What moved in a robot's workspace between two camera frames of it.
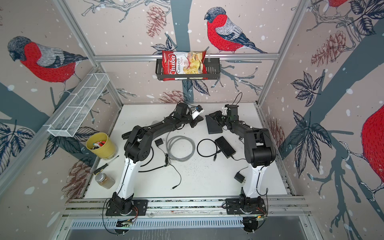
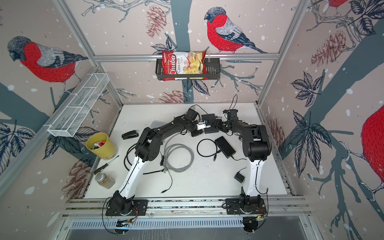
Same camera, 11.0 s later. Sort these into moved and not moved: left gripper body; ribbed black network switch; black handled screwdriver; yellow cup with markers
Moved: left gripper body
Not moved: black handled screwdriver; ribbed black network switch; yellow cup with markers
